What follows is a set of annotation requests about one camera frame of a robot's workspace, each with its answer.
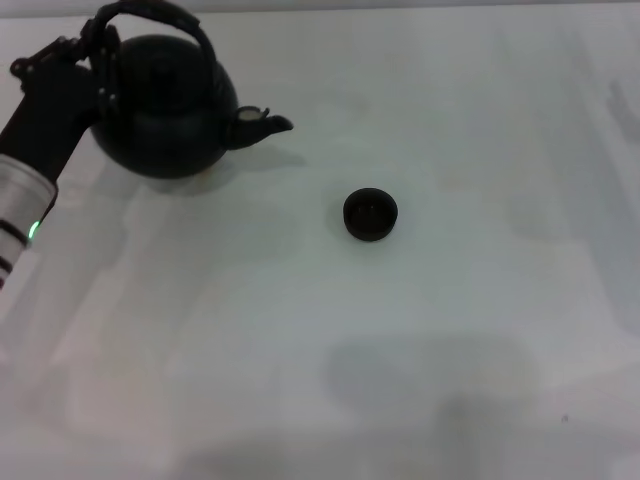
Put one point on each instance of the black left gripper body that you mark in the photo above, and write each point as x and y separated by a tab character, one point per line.
50	115

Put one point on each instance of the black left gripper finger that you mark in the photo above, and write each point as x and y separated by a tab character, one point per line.
107	70
55	52

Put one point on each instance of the small dark teacup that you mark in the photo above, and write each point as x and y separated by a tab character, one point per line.
370	215

